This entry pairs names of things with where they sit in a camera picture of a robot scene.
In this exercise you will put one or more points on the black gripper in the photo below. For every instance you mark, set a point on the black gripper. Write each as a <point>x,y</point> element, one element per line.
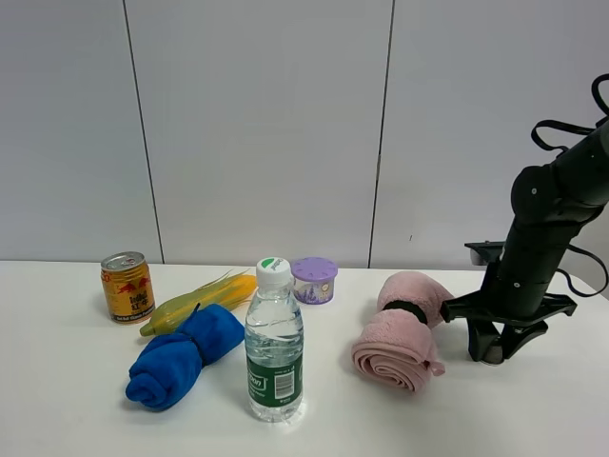
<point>521,306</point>

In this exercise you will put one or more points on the brown coffee capsule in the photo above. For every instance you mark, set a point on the brown coffee capsule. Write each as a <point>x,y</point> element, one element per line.
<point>493,356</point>

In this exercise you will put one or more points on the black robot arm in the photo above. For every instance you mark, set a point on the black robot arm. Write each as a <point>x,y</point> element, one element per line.
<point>551,204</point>

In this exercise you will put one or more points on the rolled pink towel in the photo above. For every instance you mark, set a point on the rolled pink towel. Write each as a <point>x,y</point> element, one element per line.
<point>397,346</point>

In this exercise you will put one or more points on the purple air freshener jar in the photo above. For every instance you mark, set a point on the purple air freshener jar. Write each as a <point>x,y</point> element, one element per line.
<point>314,279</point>

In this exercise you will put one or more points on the clear plastic water bottle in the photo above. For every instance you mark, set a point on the clear plastic water bottle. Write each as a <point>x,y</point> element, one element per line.
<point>274,340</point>

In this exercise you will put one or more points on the yellow toy corn cob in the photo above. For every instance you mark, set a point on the yellow toy corn cob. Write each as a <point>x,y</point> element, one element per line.
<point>228,291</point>

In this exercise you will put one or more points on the rolled blue towel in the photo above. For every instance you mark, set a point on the rolled blue towel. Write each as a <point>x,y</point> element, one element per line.
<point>170,364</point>

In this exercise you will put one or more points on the gold Red Bull can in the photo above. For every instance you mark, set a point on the gold Red Bull can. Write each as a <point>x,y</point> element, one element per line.
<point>127,286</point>

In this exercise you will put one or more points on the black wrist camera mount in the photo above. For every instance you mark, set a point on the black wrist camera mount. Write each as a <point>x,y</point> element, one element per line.
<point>484,253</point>

